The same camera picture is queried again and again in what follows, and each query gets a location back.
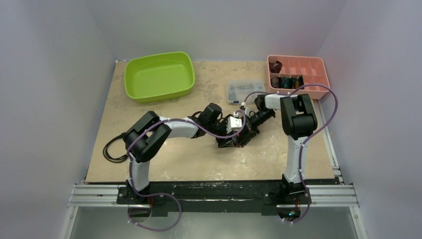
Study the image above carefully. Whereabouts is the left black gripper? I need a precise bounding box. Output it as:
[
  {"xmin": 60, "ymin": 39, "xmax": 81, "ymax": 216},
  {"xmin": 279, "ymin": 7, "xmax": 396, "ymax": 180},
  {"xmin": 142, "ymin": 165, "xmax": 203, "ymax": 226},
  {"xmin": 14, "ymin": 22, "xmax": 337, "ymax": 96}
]
[{"xmin": 207, "ymin": 115, "xmax": 234, "ymax": 147}]

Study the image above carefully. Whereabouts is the dark floral patterned tie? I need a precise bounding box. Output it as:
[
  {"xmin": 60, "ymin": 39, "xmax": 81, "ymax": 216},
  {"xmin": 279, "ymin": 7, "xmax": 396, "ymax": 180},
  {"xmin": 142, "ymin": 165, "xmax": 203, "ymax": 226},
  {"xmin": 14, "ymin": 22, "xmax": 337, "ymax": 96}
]
[{"xmin": 231, "ymin": 130, "xmax": 259, "ymax": 148}]

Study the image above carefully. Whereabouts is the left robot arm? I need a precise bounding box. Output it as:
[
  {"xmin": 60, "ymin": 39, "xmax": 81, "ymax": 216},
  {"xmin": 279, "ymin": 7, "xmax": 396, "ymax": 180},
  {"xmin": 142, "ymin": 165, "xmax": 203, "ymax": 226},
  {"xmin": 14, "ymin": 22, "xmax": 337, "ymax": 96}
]
[{"xmin": 123, "ymin": 103, "xmax": 246, "ymax": 204}]

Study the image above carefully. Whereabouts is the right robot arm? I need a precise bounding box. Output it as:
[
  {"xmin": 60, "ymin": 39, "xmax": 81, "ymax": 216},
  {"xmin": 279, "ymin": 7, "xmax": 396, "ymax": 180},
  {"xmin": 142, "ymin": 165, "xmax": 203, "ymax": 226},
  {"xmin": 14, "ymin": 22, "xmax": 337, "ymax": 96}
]
[{"xmin": 237, "ymin": 94, "xmax": 317, "ymax": 203}]

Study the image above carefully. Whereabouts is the clear plastic parts box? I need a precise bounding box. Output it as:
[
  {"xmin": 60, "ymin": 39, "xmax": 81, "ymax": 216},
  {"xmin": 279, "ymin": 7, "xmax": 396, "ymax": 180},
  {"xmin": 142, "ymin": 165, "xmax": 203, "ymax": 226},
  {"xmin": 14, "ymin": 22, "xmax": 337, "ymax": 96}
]
[{"xmin": 226, "ymin": 79, "xmax": 266, "ymax": 105}]

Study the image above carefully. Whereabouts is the rolled teal tie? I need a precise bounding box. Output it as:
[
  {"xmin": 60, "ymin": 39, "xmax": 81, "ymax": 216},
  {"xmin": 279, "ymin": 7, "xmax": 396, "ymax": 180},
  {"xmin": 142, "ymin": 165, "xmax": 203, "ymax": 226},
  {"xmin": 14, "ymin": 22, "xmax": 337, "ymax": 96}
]
[{"xmin": 281, "ymin": 77, "xmax": 294, "ymax": 89}]

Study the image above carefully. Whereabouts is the pink divided organizer tray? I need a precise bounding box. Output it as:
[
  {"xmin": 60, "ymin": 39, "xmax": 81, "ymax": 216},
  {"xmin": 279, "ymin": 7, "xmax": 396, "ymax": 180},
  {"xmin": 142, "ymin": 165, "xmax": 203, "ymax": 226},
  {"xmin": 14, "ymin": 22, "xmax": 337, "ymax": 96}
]
[{"xmin": 266, "ymin": 55, "xmax": 330, "ymax": 100}]

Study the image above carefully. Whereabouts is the rolled dark red tie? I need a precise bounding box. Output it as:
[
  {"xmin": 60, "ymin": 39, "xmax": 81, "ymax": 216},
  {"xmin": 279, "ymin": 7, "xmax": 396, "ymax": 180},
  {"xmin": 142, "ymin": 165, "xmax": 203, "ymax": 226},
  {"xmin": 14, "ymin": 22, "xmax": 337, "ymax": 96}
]
[{"xmin": 268, "ymin": 60, "xmax": 283, "ymax": 74}]

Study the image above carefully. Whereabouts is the rolled dark gold tie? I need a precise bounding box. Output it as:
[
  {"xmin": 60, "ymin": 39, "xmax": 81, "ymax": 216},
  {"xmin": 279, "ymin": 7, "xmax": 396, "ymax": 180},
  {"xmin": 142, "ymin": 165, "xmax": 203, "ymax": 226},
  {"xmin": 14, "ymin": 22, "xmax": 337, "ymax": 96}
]
[{"xmin": 292, "ymin": 75, "xmax": 304, "ymax": 89}]

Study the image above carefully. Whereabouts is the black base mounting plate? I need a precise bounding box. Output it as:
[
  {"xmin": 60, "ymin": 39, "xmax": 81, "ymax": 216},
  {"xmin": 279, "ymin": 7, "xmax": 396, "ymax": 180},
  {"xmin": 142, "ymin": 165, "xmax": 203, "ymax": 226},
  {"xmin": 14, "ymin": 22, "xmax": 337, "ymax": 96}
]
[{"xmin": 116, "ymin": 179, "xmax": 310, "ymax": 219}]

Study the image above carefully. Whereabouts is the green plastic tub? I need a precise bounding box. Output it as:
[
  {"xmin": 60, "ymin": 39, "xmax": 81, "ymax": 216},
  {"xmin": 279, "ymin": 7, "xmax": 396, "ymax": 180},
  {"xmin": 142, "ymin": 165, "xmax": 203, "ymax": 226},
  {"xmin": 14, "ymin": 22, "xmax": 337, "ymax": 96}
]
[{"xmin": 123, "ymin": 52, "xmax": 195, "ymax": 103}]

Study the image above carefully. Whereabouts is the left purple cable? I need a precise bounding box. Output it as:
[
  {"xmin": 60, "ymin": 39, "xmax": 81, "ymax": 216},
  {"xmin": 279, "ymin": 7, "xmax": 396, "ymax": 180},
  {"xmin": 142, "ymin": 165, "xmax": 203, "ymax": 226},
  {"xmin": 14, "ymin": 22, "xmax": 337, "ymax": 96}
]
[{"xmin": 127, "ymin": 109, "xmax": 247, "ymax": 231}]

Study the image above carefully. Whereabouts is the purple cable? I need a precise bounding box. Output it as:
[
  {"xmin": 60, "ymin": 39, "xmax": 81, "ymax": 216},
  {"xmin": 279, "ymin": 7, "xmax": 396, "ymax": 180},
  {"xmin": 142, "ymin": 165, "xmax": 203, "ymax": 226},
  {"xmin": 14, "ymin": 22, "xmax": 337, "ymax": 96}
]
[
  {"xmin": 127, "ymin": 109, "xmax": 247, "ymax": 231},
  {"xmin": 240, "ymin": 84, "xmax": 339, "ymax": 225}
]

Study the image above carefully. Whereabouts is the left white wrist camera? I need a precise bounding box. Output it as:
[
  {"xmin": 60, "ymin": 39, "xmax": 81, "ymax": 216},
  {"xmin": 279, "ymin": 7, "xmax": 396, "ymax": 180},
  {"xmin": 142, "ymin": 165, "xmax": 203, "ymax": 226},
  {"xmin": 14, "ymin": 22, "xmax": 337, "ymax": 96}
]
[{"xmin": 226, "ymin": 111, "xmax": 246, "ymax": 133}]

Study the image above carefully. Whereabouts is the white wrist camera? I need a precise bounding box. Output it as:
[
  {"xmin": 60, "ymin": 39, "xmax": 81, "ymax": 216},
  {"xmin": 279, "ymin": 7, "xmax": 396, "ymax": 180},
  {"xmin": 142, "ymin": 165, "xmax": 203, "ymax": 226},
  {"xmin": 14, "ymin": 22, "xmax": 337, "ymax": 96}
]
[
  {"xmin": 240, "ymin": 102, "xmax": 251, "ymax": 117},
  {"xmin": 226, "ymin": 111, "xmax": 246, "ymax": 133}
]

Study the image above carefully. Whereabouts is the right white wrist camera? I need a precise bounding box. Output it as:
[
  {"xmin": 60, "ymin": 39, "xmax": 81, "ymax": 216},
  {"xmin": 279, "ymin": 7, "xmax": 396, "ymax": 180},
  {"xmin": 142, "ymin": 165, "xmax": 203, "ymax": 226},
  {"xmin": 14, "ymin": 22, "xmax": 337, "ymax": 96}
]
[{"xmin": 240, "ymin": 102, "xmax": 251, "ymax": 117}]

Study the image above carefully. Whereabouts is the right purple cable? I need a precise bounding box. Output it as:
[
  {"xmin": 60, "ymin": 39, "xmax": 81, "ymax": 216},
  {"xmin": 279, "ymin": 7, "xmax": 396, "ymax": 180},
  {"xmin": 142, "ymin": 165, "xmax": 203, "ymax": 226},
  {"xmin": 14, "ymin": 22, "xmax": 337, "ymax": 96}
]
[{"xmin": 240, "ymin": 84, "xmax": 339, "ymax": 225}]

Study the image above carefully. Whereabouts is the black cable loop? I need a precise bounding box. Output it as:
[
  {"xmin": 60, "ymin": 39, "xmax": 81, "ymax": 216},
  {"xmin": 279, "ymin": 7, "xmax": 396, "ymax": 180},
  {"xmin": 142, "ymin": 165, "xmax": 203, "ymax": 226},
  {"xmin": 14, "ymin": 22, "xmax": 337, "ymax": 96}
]
[{"xmin": 102, "ymin": 133, "xmax": 129, "ymax": 163}]

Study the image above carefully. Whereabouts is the aluminium frame rail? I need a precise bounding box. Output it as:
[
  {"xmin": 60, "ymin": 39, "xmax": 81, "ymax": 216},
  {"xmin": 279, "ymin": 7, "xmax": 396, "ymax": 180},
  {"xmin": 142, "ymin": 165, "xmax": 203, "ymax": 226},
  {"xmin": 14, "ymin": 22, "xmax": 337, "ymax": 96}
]
[{"xmin": 61, "ymin": 184, "xmax": 368, "ymax": 239}]

